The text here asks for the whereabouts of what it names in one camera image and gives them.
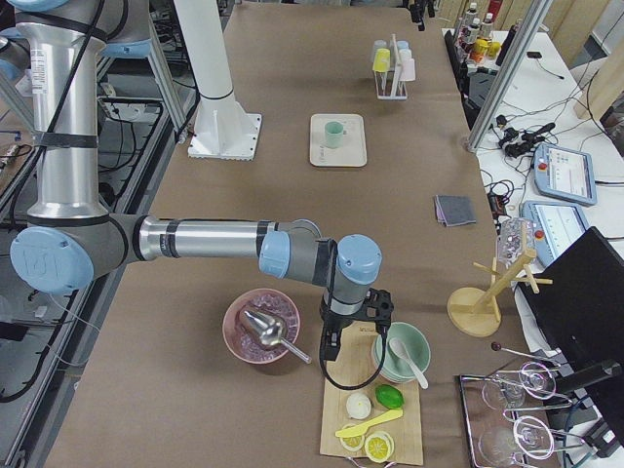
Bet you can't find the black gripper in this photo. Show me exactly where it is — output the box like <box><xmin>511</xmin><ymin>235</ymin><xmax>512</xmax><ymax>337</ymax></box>
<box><xmin>320</xmin><ymin>288</ymin><xmax>393</xmax><ymax>362</ymax></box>

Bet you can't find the green cup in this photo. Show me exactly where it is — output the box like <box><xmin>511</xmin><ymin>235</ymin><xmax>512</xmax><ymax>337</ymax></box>
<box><xmin>324</xmin><ymin>121</ymin><xmax>344</xmax><ymax>149</ymax></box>

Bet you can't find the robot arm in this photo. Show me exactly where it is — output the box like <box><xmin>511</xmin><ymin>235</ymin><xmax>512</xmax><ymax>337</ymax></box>
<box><xmin>9</xmin><ymin>1</ymin><xmax>393</xmax><ymax>361</ymax></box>

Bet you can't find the white rabbit serving tray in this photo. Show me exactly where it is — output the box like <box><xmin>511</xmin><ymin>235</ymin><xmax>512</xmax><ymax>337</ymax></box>
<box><xmin>309</xmin><ymin>113</ymin><xmax>368</xmax><ymax>168</ymax></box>

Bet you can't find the yellow cup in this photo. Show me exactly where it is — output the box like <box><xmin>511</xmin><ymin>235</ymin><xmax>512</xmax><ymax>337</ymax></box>
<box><xmin>371</xmin><ymin>48</ymin><xmax>391</xmax><ymax>73</ymax></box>

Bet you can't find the pink cup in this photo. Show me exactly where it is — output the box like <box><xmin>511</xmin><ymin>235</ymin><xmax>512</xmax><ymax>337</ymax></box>
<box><xmin>399</xmin><ymin>58</ymin><xmax>416</xmax><ymax>83</ymax></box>

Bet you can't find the metal ice scoop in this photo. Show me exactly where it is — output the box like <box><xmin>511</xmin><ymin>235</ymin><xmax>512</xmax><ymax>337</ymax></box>
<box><xmin>239</xmin><ymin>307</ymin><xmax>312</xmax><ymax>364</ymax></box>

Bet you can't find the white ceramic spoon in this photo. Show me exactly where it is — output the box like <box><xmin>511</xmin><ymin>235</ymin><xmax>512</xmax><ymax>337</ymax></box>
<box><xmin>389</xmin><ymin>337</ymin><xmax>429</xmax><ymax>390</ymax></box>

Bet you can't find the pink bowl with ice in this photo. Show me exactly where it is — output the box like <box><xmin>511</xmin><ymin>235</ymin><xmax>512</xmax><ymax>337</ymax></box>
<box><xmin>222</xmin><ymin>288</ymin><xmax>300</xmax><ymax>364</ymax></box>

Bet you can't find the green bowl stack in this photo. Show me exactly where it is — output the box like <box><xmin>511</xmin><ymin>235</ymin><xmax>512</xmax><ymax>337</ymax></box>
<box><xmin>371</xmin><ymin>321</ymin><xmax>433</xmax><ymax>384</ymax></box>

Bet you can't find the green lime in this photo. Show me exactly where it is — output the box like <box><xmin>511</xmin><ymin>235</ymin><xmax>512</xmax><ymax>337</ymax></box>
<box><xmin>374</xmin><ymin>384</ymin><xmax>405</xmax><ymax>410</ymax></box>

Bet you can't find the bamboo cutting board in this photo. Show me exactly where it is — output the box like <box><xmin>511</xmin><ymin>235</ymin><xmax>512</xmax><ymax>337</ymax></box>
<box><xmin>319</xmin><ymin>318</ymin><xmax>424</xmax><ymax>464</ymax></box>

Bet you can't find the yellow plastic knife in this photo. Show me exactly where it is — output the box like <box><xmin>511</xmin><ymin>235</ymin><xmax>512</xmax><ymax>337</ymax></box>
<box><xmin>334</xmin><ymin>409</ymin><xmax>404</xmax><ymax>438</ymax></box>

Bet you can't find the lemon slice stack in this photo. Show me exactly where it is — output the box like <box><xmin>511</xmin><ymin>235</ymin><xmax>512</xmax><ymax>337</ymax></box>
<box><xmin>364</xmin><ymin>431</ymin><xmax>395</xmax><ymax>463</ymax></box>

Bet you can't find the wooden mug tree stand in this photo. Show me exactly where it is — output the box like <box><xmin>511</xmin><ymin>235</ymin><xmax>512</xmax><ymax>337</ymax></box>
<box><xmin>447</xmin><ymin>225</ymin><xmax>555</xmax><ymax>337</ymax></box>

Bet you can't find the grey folded cloth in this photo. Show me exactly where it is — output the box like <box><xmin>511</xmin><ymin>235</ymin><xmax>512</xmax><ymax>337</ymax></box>
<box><xmin>434</xmin><ymin>195</ymin><xmax>477</xmax><ymax>227</ymax></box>

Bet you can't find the black monitor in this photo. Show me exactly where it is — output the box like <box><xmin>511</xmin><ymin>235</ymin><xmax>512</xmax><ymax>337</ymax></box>
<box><xmin>519</xmin><ymin>227</ymin><xmax>623</xmax><ymax>415</ymax></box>

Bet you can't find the blue teach pendant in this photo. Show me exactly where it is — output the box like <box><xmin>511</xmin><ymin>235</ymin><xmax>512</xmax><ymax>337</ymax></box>
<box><xmin>533</xmin><ymin>142</ymin><xmax>598</xmax><ymax>206</ymax></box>
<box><xmin>521</xmin><ymin>201</ymin><xmax>590</xmax><ymax>267</ymax></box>

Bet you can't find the black wire glass rack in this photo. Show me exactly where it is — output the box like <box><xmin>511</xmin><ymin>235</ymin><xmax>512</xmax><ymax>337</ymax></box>
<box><xmin>458</xmin><ymin>341</ymin><xmax>595</xmax><ymax>467</ymax></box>

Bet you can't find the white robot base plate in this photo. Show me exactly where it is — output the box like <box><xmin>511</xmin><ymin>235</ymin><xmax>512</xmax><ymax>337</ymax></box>
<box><xmin>188</xmin><ymin>96</ymin><xmax>262</xmax><ymax>161</ymax></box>

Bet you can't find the white wire cup rack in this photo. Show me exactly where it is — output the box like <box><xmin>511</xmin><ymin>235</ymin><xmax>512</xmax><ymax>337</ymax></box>
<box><xmin>371</xmin><ymin>34</ymin><xmax>409</xmax><ymax>100</ymax></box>

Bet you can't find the aluminium frame post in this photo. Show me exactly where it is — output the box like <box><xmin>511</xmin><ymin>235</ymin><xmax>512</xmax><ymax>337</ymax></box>
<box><xmin>466</xmin><ymin>0</ymin><xmax>553</xmax><ymax>153</ymax></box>

